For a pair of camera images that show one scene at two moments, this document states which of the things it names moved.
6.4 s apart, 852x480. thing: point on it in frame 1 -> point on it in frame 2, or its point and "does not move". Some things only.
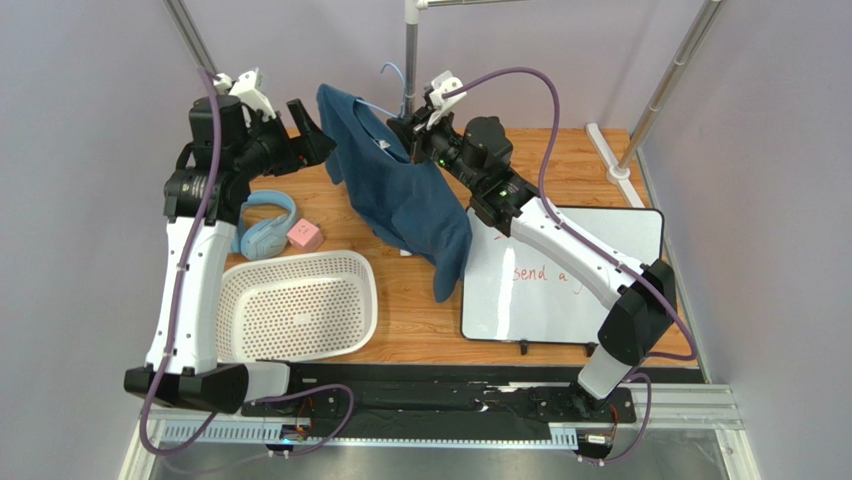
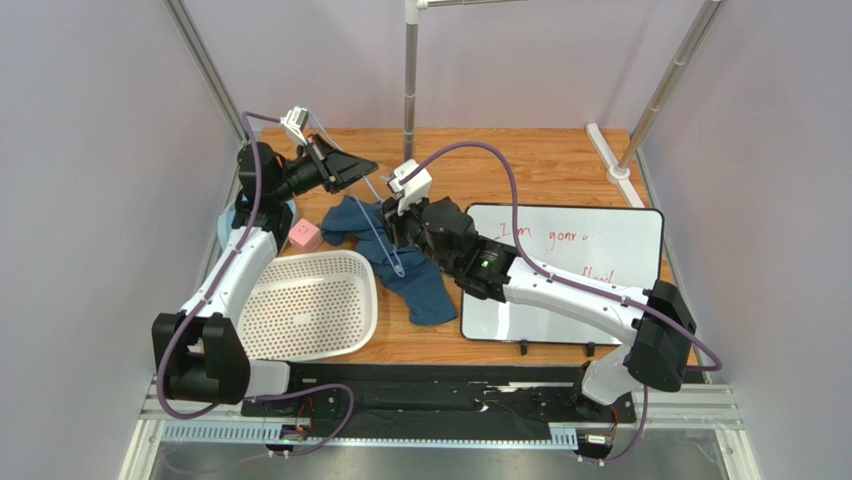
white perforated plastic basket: [296, 308] does not move
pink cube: [305, 236] does not move
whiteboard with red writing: [513, 296] does not move
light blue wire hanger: [384, 111] -> [398, 270]
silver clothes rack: [620, 169] does not move
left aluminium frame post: [188, 34] does not move
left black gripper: [311, 147] -> [335, 167]
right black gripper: [413, 135] -> [397, 226]
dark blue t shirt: [415, 207] -> [354, 221]
